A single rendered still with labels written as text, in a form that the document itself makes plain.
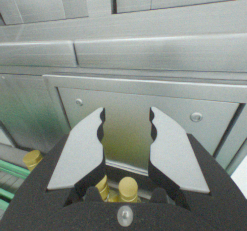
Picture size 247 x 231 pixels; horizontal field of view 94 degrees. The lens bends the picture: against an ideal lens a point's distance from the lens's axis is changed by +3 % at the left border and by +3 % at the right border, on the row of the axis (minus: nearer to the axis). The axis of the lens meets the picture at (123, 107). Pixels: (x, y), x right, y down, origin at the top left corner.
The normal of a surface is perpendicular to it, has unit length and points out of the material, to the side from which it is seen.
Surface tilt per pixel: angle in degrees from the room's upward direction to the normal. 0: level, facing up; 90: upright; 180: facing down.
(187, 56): 90
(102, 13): 90
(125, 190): 0
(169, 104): 90
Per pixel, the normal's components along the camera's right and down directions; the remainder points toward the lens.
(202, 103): -0.29, 0.48
